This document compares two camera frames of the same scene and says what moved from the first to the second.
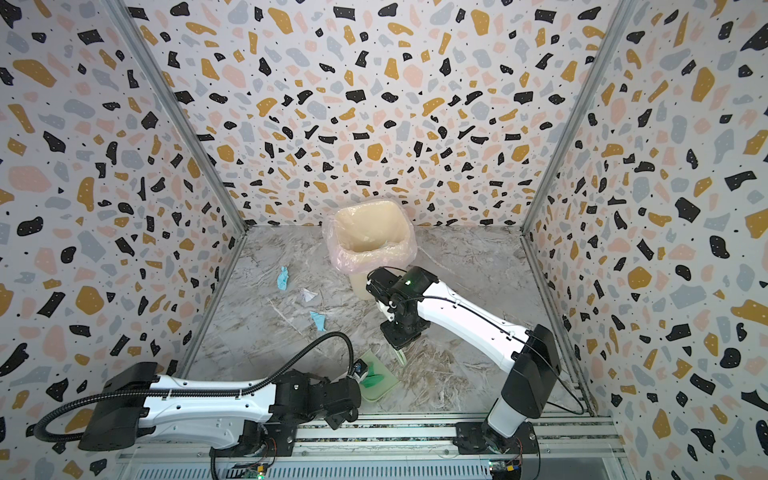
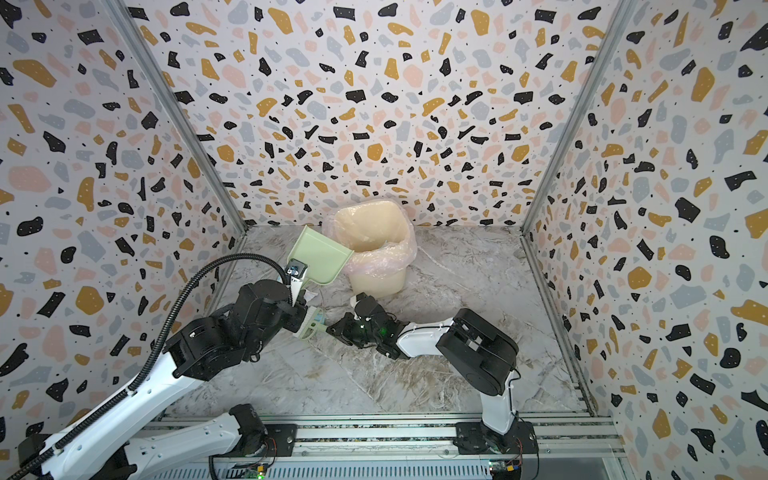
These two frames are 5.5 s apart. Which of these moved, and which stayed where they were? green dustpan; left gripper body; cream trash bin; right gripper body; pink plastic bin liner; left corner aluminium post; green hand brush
Moved: green dustpan; right gripper body; left gripper body; green hand brush
Stayed: left corner aluminium post; pink plastic bin liner; cream trash bin
